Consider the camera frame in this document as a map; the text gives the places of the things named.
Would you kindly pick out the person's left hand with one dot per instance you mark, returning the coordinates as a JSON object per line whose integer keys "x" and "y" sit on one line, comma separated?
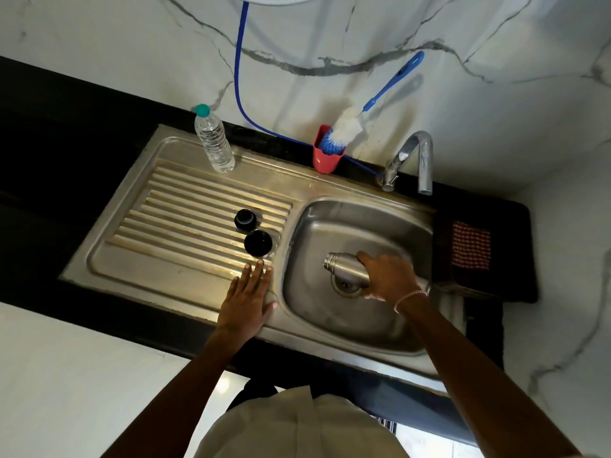
{"x": 246, "y": 305}

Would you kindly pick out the person's right hand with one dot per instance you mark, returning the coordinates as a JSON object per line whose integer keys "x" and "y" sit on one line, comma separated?
{"x": 389, "y": 278}

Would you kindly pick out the dark striped floor grate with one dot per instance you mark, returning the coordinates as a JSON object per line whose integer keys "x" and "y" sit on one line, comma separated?
{"x": 387, "y": 424}

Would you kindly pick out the steel flask cup lid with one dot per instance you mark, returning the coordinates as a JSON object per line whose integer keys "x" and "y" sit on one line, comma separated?
{"x": 258, "y": 243}

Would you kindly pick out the metal sink drain strainer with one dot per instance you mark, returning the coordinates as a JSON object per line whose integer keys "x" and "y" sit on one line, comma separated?
{"x": 347, "y": 287}

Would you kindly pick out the steel flask bottle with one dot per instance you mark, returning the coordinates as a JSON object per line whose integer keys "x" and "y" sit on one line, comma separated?
{"x": 348, "y": 269}

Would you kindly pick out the chrome sink faucet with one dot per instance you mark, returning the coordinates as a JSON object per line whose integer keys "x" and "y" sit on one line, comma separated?
{"x": 425, "y": 162}

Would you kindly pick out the stainless steel sink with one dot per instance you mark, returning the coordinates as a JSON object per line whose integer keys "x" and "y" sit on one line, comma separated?
{"x": 167, "y": 262}

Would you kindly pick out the dark woven tray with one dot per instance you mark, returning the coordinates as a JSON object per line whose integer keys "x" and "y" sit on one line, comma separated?
{"x": 441, "y": 271}

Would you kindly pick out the black flask stopper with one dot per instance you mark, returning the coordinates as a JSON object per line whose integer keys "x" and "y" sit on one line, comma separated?
{"x": 245, "y": 220}

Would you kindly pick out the dark trousers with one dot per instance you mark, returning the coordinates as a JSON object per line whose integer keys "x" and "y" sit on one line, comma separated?
{"x": 253, "y": 393}

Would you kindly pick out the clear plastic water bottle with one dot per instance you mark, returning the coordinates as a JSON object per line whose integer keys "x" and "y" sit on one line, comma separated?
{"x": 215, "y": 140}

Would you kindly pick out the person's left forearm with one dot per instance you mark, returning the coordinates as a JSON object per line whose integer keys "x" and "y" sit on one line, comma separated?
{"x": 172, "y": 400}

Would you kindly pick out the red checkered cloth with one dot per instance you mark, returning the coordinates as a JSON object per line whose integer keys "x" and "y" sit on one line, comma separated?
{"x": 471, "y": 245}

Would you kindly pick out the red plastic brush holder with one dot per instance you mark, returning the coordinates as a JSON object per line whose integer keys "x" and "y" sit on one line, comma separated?
{"x": 327, "y": 162}

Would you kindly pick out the person's right forearm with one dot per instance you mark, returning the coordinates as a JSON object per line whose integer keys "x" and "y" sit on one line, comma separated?
{"x": 482, "y": 381}

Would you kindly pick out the blue white bottle brush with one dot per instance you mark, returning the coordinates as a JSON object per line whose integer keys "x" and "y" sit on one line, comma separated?
{"x": 343, "y": 131}

